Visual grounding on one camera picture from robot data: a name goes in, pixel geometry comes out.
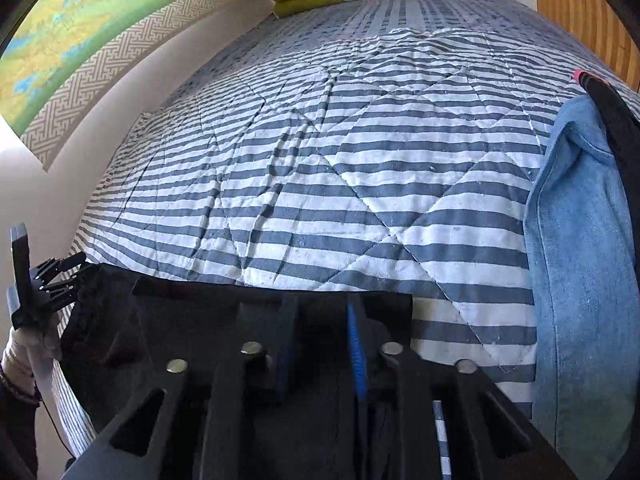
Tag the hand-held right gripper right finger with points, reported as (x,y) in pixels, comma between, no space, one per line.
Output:
(356,355)

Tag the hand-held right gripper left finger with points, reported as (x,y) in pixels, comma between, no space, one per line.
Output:
(285,352)

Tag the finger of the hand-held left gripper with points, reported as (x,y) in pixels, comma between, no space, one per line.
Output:
(67,287)
(60,265)

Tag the black pants with yellow stripes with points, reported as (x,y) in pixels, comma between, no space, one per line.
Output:
(200,300)

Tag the person's left forearm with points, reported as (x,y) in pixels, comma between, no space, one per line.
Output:
(15,425)

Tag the person's left hand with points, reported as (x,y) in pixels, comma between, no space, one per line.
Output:
(30,347)

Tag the blue white striped quilt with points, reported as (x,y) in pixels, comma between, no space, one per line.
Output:
(350,185)

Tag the light blue denim jeans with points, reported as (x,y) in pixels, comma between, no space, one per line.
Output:
(580,270)

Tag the blue patterned bed sheet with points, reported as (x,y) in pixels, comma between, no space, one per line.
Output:
(400,15)

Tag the black garment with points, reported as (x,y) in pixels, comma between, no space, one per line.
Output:
(617,115)

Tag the wooden slatted cover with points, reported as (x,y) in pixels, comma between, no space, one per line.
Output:
(575,10)

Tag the landscape wall hanging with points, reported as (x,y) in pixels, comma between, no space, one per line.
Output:
(100,40)

